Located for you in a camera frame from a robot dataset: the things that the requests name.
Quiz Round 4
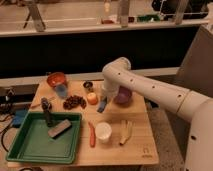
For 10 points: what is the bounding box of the purple bowl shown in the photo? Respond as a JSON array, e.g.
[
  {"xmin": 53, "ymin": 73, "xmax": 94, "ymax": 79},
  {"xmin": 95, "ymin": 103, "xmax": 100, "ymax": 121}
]
[{"xmin": 114, "ymin": 87, "xmax": 132, "ymax": 104}]

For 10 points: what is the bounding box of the black cable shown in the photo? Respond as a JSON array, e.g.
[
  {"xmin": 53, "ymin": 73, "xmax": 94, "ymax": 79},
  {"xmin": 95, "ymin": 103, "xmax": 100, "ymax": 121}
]
[{"xmin": 0, "ymin": 113, "xmax": 16, "ymax": 154}]

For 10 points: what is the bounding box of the white cup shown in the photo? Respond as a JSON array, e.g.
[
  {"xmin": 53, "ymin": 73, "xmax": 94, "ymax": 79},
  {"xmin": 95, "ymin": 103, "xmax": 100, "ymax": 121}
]
[{"xmin": 95, "ymin": 122, "xmax": 112, "ymax": 143}]

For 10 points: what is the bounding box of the small metal cup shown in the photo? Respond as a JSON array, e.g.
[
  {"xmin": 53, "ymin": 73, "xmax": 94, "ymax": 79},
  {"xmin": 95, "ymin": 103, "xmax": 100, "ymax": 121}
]
[{"xmin": 83, "ymin": 81, "xmax": 93, "ymax": 92}]

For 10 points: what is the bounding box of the orange carrot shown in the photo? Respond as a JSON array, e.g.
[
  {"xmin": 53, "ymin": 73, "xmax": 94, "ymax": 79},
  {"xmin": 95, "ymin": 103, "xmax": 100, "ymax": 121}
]
[{"xmin": 88, "ymin": 122, "xmax": 96, "ymax": 148}]

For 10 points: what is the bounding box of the yellow banana peel toy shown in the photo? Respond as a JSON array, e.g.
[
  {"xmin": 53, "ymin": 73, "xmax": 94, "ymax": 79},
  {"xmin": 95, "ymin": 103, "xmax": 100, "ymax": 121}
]
[{"xmin": 119, "ymin": 120, "xmax": 133, "ymax": 145}]

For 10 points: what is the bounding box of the blue box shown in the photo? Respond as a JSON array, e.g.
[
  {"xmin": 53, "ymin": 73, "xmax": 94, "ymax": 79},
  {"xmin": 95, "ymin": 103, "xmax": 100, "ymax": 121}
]
[{"xmin": 12, "ymin": 110, "xmax": 27, "ymax": 128}]

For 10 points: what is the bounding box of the orange fruit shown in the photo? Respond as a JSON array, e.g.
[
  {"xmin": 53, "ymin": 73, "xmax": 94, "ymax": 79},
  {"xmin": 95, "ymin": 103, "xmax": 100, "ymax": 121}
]
[{"xmin": 86, "ymin": 92, "xmax": 98, "ymax": 105}]

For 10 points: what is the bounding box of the blue brush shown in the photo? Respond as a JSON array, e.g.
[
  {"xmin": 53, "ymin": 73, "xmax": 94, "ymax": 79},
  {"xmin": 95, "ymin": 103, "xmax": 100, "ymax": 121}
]
[{"xmin": 97, "ymin": 97, "xmax": 107, "ymax": 113}]

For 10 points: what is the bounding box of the bunch of dark grapes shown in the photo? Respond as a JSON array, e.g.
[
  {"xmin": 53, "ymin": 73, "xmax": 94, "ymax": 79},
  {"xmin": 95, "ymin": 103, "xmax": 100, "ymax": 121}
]
[{"xmin": 63, "ymin": 95, "xmax": 86, "ymax": 110}]

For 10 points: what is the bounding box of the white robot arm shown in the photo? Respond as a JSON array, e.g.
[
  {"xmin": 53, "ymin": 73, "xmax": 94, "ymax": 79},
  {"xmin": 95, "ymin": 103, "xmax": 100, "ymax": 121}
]
[{"xmin": 101, "ymin": 57, "xmax": 213, "ymax": 171}]

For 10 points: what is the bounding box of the green plastic tray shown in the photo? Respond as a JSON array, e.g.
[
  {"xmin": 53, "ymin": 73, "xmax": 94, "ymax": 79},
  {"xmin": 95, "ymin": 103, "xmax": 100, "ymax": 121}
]
[{"xmin": 6, "ymin": 112, "xmax": 82, "ymax": 164}]

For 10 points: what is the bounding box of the blue plastic cup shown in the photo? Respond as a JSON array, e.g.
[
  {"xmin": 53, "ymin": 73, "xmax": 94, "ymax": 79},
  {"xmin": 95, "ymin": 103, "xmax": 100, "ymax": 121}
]
[{"xmin": 55, "ymin": 84, "xmax": 68, "ymax": 98}]

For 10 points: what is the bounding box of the orange bowl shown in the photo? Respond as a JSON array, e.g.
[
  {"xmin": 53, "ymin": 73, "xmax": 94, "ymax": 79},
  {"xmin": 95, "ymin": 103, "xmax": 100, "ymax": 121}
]
[{"xmin": 47, "ymin": 72, "xmax": 67, "ymax": 87}]

